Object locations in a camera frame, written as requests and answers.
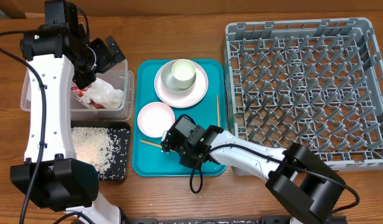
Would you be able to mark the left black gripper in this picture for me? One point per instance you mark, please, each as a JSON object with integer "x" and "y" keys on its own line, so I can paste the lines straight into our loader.
{"x": 107, "y": 58}

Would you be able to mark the small white dish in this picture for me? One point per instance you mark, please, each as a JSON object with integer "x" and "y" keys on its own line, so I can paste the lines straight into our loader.
{"x": 155, "y": 118}

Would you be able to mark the white napkin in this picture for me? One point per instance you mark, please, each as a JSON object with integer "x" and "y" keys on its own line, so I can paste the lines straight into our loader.
{"x": 101, "y": 95}

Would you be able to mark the red snack wrapper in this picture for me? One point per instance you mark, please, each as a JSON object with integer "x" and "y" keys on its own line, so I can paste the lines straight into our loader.
{"x": 78, "y": 91}

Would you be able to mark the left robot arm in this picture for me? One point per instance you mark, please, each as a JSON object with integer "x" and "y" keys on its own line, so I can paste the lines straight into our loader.
{"x": 60, "y": 54}

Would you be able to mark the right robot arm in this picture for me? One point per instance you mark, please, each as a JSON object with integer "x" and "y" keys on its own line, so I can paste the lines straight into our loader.
{"x": 305, "y": 186}

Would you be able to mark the grey plastic dishwasher rack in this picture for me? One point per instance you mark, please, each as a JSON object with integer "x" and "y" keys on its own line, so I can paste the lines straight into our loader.
{"x": 315, "y": 82}

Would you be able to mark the clear plastic bin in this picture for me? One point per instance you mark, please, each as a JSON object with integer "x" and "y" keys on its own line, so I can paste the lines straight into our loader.
{"x": 120, "y": 78}

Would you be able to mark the large white plate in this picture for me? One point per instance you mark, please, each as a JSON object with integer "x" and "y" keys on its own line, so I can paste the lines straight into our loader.
{"x": 181, "y": 98}

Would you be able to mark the teal plastic serving tray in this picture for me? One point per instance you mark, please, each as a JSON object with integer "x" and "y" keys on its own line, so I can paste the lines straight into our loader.
{"x": 150, "y": 161}

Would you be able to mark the black plastic tray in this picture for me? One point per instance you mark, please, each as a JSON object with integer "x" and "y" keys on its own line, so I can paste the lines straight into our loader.
{"x": 120, "y": 149}

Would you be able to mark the grey shallow bowl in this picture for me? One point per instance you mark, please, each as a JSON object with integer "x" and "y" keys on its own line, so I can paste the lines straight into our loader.
{"x": 168, "y": 81}

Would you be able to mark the pale green cup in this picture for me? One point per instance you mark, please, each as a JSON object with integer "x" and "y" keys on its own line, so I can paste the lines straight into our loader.
{"x": 184, "y": 73}

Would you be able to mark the spilled rice pile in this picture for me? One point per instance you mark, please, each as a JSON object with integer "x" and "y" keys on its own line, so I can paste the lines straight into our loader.
{"x": 92, "y": 149}

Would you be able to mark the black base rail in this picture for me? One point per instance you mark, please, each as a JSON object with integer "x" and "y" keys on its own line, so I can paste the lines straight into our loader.
{"x": 262, "y": 220}

